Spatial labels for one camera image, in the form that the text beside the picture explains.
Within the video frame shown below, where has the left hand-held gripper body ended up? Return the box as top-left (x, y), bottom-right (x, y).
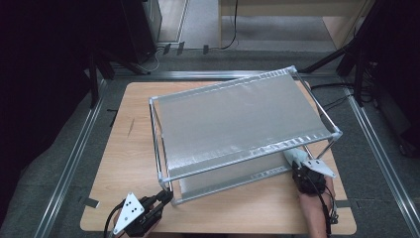
top-left (112, 192), bottom-right (163, 238)

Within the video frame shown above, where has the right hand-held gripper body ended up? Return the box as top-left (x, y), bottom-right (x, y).
top-left (290, 158), bottom-right (338, 195)

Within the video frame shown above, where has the light blue cloth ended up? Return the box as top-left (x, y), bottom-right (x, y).
top-left (282, 148), bottom-right (310, 170)

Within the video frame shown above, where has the silver metal-frame shelf rack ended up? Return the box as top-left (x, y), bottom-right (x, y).
top-left (148, 64), bottom-right (344, 206)

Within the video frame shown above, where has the person's left hand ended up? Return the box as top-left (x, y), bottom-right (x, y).
top-left (112, 208), bottom-right (126, 232)

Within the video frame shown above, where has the person's right hand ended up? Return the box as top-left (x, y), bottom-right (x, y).
top-left (298, 178), bottom-right (337, 206)

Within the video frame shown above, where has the black tripod stand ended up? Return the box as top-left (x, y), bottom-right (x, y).
top-left (86, 49), bottom-right (153, 109)
top-left (296, 0), bottom-right (379, 107)

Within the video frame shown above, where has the black curtain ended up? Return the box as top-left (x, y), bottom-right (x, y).
top-left (0, 0), bottom-right (100, 227)

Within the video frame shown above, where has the black computer tower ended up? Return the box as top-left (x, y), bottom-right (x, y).
top-left (120, 0), bottom-right (163, 64)

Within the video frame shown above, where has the beige wooden desk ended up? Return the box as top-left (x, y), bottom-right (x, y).
top-left (217, 0), bottom-right (377, 51)

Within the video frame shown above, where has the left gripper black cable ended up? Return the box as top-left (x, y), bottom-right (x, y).
top-left (103, 200), bottom-right (129, 238)

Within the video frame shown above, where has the aluminium floor rail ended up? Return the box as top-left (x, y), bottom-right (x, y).
top-left (34, 78), bottom-right (108, 238)
top-left (345, 88), bottom-right (420, 238)

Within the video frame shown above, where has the black floor cable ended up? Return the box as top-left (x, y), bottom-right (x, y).
top-left (320, 94), bottom-right (353, 117)
top-left (310, 82), bottom-right (356, 91)
top-left (219, 0), bottom-right (240, 51)

